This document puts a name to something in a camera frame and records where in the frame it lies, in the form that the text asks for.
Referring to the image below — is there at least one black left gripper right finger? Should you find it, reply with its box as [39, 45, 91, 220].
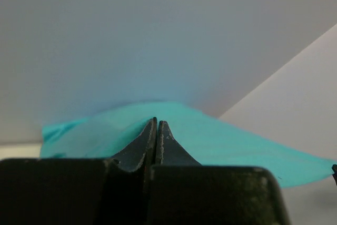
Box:
[155, 121, 201, 166]

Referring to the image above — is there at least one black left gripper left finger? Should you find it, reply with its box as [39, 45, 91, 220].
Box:
[112, 118, 157, 173]

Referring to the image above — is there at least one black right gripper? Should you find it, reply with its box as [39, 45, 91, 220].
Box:
[332, 164, 337, 184]

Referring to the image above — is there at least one teal t-shirt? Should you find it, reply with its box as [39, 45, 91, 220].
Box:
[40, 102, 335, 188]

